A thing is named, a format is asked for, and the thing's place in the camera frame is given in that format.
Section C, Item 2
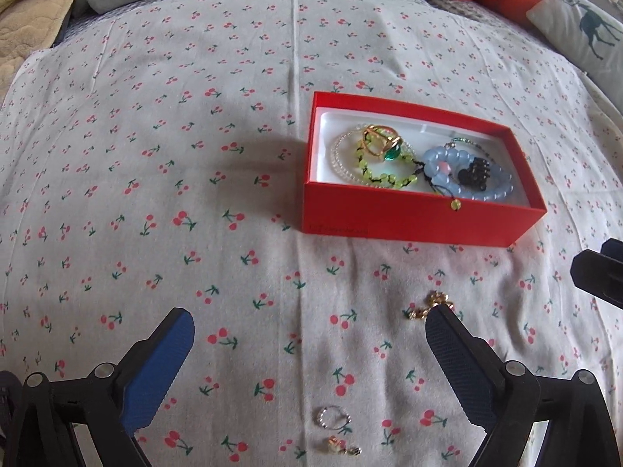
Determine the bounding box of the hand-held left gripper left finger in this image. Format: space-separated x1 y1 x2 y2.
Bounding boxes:
10 307 196 467

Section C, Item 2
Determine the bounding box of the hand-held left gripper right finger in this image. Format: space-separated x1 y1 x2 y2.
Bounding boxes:
424 303 620 467

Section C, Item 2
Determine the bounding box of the gold knot earring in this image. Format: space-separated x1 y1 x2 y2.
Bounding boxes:
405 291 456 322

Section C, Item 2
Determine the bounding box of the silver ring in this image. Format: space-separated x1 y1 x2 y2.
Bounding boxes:
317 406 354 431

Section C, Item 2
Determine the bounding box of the red cardboard box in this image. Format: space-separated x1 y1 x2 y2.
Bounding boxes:
303 91 548 250

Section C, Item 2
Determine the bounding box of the thin dark bead bracelet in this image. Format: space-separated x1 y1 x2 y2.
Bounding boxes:
445 136 492 161

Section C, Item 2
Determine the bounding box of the blue bead bracelet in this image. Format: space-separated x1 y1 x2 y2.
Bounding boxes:
414 145 517 212

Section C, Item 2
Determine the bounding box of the green bead bracelet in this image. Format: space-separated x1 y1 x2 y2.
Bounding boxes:
357 136 420 190

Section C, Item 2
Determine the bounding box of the gold ring green stone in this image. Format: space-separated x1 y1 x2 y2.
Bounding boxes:
363 125 405 162

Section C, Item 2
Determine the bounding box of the clear bead bracelet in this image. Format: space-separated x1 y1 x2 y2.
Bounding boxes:
332 124 390 186

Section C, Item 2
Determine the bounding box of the deer print pillow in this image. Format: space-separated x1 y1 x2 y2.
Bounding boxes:
526 0 623 83

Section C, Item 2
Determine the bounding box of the cherry print bedsheet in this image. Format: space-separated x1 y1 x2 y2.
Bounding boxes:
0 0 623 467

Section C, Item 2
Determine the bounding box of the beige blanket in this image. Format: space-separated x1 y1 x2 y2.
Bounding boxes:
0 0 81 103

